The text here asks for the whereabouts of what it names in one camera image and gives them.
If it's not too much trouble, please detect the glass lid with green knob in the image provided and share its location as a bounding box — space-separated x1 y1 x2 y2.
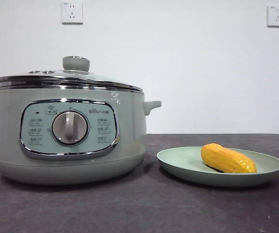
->
0 56 145 97

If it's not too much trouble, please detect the yellow corn cob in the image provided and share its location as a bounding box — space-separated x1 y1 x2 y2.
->
200 143 258 174

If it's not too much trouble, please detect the pale green electric steamer pot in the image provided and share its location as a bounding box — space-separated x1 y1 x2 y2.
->
0 85 163 186

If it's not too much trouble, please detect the pale green round plate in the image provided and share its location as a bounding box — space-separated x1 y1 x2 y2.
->
156 146 279 188

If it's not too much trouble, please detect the white wall socket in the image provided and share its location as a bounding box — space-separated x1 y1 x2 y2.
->
267 5 279 28
61 1 84 25

